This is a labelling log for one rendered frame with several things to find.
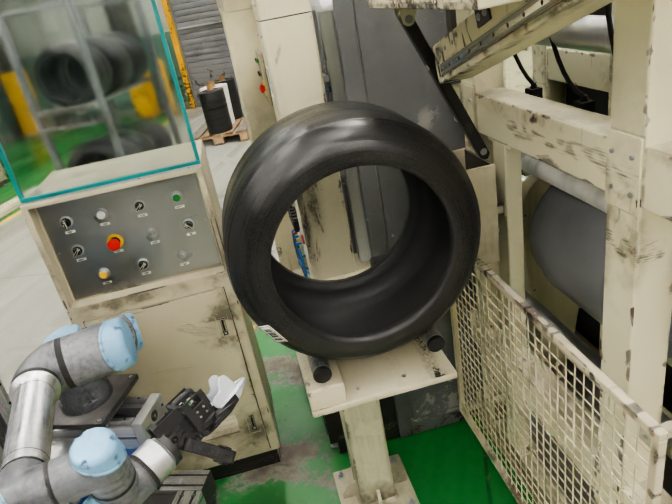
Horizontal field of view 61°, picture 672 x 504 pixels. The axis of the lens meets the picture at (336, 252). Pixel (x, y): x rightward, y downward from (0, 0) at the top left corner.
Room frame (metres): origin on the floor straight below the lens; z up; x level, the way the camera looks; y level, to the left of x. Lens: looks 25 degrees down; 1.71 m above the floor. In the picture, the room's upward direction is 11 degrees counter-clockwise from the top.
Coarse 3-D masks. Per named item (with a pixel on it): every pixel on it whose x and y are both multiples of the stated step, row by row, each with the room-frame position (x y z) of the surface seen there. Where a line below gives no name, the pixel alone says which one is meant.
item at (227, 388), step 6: (222, 378) 0.93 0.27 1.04; (228, 378) 0.94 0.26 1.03; (222, 384) 0.93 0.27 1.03; (228, 384) 0.93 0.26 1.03; (234, 384) 0.94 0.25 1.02; (240, 384) 0.95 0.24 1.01; (222, 390) 0.92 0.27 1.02; (228, 390) 0.93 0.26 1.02; (234, 390) 0.93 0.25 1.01; (240, 390) 0.94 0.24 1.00; (216, 396) 0.91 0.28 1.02; (222, 396) 0.91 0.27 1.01; (228, 396) 0.92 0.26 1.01; (216, 402) 0.90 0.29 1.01; (222, 402) 0.91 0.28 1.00
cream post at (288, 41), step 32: (256, 0) 1.45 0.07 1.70; (288, 0) 1.45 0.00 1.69; (288, 32) 1.45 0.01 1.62; (288, 64) 1.45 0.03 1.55; (320, 64) 1.47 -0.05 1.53; (288, 96) 1.45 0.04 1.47; (320, 96) 1.46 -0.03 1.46; (320, 192) 1.45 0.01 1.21; (320, 224) 1.45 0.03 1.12; (320, 256) 1.45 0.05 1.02; (352, 256) 1.46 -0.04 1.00; (352, 416) 1.45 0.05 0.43; (352, 448) 1.45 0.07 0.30; (384, 448) 1.46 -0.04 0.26; (384, 480) 1.46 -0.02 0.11
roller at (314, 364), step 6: (312, 360) 1.11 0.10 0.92; (318, 360) 1.10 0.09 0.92; (324, 360) 1.10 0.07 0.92; (312, 366) 1.09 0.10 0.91; (318, 366) 1.08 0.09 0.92; (324, 366) 1.08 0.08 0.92; (312, 372) 1.08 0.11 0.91; (318, 372) 1.07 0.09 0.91; (324, 372) 1.07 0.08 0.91; (330, 372) 1.08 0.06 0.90; (318, 378) 1.07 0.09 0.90; (324, 378) 1.07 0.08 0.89; (330, 378) 1.07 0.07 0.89
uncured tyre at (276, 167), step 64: (320, 128) 1.11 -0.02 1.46; (384, 128) 1.11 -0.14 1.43; (256, 192) 1.07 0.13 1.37; (448, 192) 1.10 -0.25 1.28; (256, 256) 1.04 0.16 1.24; (384, 256) 1.39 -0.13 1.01; (448, 256) 1.12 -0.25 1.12; (256, 320) 1.07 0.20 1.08; (320, 320) 1.26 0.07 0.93; (384, 320) 1.23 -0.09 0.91
